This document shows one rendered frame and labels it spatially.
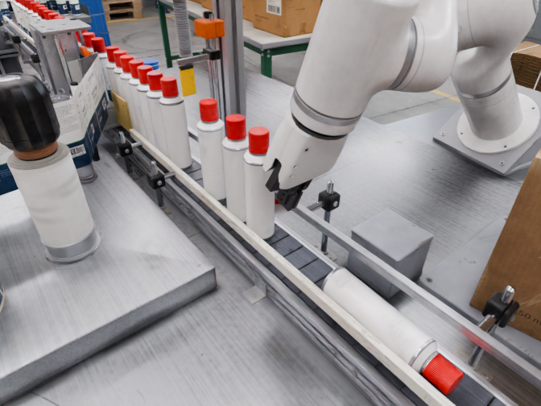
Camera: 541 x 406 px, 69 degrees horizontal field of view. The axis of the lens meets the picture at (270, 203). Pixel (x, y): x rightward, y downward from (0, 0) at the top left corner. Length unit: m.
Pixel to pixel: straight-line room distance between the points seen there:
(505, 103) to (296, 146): 0.70
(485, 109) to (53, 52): 1.05
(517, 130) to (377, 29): 0.83
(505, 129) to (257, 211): 0.71
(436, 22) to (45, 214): 0.59
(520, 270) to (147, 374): 0.54
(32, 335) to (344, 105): 0.52
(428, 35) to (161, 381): 0.54
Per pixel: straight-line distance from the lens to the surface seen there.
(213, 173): 0.78
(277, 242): 0.71
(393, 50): 0.42
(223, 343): 0.63
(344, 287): 0.58
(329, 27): 0.40
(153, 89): 0.91
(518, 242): 0.63
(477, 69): 0.99
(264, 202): 0.66
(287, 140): 0.47
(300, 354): 0.62
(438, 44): 0.45
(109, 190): 0.91
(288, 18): 2.53
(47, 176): 0.66
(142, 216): 0.81
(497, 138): 1.17
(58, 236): 0.72
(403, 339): 0.54
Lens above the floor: 1.35
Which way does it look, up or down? 36 degrees down
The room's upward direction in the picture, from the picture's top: straight up
